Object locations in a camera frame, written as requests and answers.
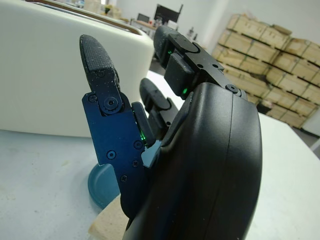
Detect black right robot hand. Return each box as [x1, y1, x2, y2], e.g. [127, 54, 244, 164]
[79, 24, 264, 240]

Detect slice of white bread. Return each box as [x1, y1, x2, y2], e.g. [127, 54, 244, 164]
[88, 198, 131, 240]

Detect blue plastic tray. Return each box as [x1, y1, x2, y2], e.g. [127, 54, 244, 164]
[87, 163, 121, 210]

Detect cream two-slot toaster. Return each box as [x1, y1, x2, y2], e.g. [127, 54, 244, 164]
[0, 0, 155, 139]

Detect stacked wooden crates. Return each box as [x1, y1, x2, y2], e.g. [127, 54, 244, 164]
[211, 13, 320, 130]

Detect black computer monitor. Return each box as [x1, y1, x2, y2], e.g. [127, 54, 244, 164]
[154, 4, 183, 24]

